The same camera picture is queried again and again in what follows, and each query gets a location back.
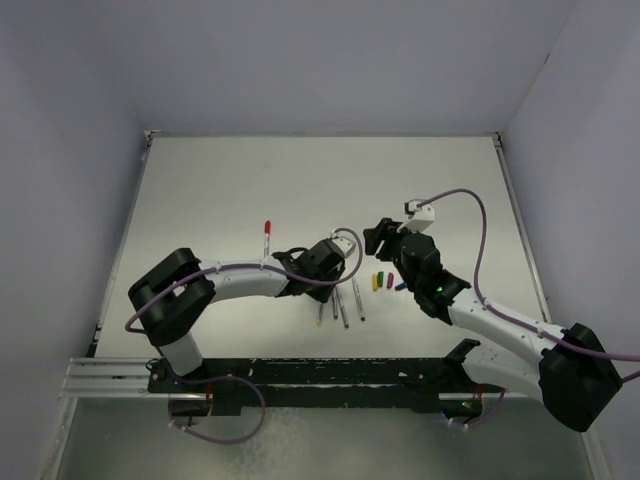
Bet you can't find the yellow pen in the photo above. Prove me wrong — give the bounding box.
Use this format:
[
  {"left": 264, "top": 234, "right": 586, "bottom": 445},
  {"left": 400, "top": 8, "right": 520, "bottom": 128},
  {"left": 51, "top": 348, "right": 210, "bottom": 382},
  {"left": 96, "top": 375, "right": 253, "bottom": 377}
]
[{"left": 315, "top": 302, "right": 325, "bottom": 327}]

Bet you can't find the red pen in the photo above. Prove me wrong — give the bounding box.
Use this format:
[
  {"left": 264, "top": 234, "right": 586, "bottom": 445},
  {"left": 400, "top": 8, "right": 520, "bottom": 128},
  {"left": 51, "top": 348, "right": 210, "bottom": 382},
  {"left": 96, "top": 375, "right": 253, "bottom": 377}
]
[{"left": 263, "top": 233, "right": 271, "bottom": 259}]

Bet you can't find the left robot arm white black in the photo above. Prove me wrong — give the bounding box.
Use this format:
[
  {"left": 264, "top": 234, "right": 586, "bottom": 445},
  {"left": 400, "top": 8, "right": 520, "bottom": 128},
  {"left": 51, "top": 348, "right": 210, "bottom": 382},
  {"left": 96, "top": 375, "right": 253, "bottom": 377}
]
[{"left": 128, "top": 236, "right": 356, "bottom": 392}]

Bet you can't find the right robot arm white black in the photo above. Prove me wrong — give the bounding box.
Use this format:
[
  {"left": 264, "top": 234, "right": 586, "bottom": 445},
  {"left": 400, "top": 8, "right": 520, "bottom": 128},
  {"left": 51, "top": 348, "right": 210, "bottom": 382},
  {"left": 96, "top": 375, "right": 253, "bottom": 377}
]
[{"left": 363, "top": 218, "right": 623, "bottom": 432}]

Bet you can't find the blue tipped pen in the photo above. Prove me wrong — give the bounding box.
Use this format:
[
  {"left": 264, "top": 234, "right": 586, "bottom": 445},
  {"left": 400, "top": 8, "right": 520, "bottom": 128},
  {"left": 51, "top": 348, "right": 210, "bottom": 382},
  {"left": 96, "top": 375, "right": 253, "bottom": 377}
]
[{"left": 351, "top": 276, "right": 366, "bottom": 322}]

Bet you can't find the purple tipped pen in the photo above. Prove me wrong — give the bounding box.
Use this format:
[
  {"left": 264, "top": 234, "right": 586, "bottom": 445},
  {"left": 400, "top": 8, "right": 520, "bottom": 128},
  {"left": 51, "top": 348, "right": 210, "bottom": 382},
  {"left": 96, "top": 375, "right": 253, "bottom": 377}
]
[{"left": 335, "top": 288, "right": 350, "bottom": 330}]

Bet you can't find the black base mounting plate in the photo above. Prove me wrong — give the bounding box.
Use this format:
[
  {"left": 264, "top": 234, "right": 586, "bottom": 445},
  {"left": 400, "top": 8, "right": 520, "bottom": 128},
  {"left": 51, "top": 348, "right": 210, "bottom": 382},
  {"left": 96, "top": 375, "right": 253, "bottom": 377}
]
[{"left": 146, "top": 340, "right": 498, "bottom": 421}]

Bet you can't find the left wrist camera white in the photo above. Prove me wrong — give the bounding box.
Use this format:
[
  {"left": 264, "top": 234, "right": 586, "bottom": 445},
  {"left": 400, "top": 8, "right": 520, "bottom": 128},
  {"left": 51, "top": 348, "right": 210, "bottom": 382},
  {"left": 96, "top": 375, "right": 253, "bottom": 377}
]
[{"left": 330, "top": 229, "right": 357, "bottom": 259}]

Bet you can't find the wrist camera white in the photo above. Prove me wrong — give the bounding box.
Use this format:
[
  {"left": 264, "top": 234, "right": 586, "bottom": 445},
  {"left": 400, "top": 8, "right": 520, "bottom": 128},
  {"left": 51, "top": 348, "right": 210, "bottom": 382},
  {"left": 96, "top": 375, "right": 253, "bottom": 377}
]
[
  {"left": 330, "top": 229, "right": 357, "bottom": 259},
  {"left": 397, "top": 199, "right": 435, "bottom": 233}
]

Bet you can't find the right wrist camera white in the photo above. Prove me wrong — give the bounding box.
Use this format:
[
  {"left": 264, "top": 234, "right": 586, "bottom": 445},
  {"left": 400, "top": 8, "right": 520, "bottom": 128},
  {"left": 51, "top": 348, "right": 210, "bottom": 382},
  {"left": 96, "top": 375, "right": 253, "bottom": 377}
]
[{"left": 397, "top": 199, "right": 435, "bottom": 233}]

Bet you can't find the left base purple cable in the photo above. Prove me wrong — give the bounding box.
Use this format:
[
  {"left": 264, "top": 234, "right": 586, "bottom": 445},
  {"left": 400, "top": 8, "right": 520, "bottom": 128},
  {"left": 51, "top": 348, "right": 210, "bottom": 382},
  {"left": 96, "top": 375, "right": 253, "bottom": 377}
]
[{"left": 167, "top": 375, "right": 267, "bottom": 443}]

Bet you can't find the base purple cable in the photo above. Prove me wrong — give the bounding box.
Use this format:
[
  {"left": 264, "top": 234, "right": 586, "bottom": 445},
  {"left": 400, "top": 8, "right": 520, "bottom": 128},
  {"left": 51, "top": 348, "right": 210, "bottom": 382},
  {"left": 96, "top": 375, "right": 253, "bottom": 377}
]
[
  {"left": 447, "top": 382, "right": 509, "bottom": 430},
  {"left": 167, "top": 375, "right": 267, "bottom": 443}
]

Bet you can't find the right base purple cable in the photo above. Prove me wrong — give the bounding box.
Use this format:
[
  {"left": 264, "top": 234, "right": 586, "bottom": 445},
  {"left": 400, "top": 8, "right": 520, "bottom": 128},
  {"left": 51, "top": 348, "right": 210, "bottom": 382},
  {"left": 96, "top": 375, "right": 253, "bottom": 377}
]
[{"left": 447, "top": 382, "right": 509, "bottom": 430}]

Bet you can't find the aluminium rail frame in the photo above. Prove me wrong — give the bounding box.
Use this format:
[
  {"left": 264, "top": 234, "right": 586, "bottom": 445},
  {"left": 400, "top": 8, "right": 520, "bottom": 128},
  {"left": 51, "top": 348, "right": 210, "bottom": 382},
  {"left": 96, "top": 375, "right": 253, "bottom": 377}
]
[{"left": 59, "top": 357, "right": 168, "bottom": 399}]

